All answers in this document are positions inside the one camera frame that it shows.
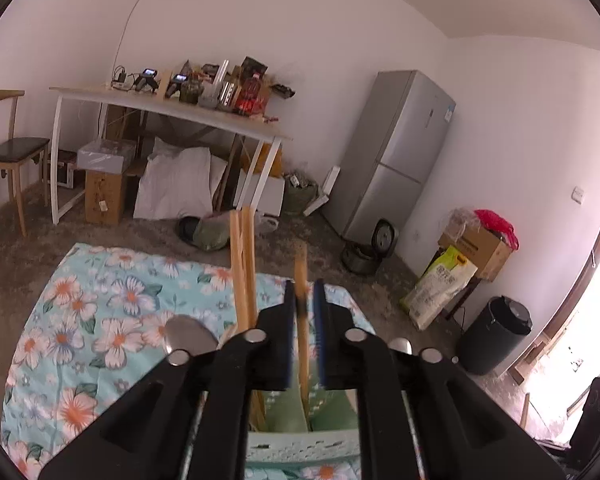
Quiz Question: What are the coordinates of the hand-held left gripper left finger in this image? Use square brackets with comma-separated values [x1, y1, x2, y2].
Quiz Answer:
[39, 282, 296, 480]

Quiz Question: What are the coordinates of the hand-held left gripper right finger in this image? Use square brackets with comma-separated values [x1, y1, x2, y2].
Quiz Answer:
[312, 280, 566, 480]

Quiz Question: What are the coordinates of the metal spoon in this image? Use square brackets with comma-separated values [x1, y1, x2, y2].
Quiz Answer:
[164, 316, 220, 357]

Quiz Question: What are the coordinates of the wooden chopstick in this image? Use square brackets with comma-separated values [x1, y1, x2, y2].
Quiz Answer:
[244, 207, 259, 327]
[229, 211, 247, 333]
[236, 209, 253, 330]
[294, 241, 312, 433]

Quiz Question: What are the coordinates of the green plastic utensil holder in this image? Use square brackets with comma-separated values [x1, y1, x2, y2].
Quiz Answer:
[244, 385, 362, 467]

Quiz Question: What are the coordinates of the rice cooker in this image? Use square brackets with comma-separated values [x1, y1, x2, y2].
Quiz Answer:
[341, 218, 398, 276]

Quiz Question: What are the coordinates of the rice bag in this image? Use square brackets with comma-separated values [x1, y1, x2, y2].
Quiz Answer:
[399, 245, 478, 331]

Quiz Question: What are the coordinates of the green hat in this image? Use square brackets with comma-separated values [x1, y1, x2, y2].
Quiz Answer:
[177, 215, 231, 252]

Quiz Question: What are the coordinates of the black trash bin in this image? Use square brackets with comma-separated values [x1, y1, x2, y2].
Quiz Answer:
[455, 295, 533, 376]

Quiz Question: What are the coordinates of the green bag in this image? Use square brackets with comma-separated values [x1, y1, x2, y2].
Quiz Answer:
[282, 175, 321, 216]

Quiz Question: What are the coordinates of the white box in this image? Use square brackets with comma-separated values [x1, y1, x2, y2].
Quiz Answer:
[232, 170, 286, 218]

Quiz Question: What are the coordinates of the white plastic panel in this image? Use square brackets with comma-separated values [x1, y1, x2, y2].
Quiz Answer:
[304, 165, 342, 217]

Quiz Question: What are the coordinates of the cardboard box with red bag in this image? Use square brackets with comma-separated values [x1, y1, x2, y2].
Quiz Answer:
[437, 207, 520, 281]

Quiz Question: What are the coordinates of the floral teal blanket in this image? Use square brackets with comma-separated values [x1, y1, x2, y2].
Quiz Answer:
[0, 242, 376, 480]

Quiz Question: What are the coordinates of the yellow plastic bag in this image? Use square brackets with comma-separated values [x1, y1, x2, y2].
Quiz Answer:
[252, 142, 283, 178]

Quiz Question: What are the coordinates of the white sack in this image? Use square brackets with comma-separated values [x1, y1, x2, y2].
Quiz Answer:
[132, 137, 228, 221]

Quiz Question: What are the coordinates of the silver refrigerator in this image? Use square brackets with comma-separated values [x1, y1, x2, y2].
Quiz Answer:
[320, 70, 457, 246]

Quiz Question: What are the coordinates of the brown cardboard box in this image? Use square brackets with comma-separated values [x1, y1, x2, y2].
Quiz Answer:
[84, 169, 128, 226]

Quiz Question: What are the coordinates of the red bottle pack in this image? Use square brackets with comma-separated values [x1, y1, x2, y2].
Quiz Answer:
[237, 76, 271, 116]

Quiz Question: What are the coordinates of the silver metal box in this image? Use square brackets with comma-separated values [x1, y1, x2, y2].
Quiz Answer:
[215, 81, 241, 111]

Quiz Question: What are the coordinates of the clear plastic bin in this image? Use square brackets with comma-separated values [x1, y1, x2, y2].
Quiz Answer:
[77, 139, 137, 173]

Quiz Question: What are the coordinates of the green jar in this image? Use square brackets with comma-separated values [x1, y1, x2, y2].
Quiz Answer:
[180, 77, 203, 106]

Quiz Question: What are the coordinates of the dark printed box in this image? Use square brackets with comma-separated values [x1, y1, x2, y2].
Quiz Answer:
[240, 56, 270, 81]

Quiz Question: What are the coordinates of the white table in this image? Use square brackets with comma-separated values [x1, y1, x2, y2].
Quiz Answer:
[49, 85, 293, 226]

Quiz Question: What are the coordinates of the wooden chair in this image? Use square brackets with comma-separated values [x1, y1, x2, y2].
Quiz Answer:
[0, 90, 51, 238]

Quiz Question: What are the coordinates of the wooden door frame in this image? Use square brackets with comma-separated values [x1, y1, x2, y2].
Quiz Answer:
[502, 160, 600, 386]

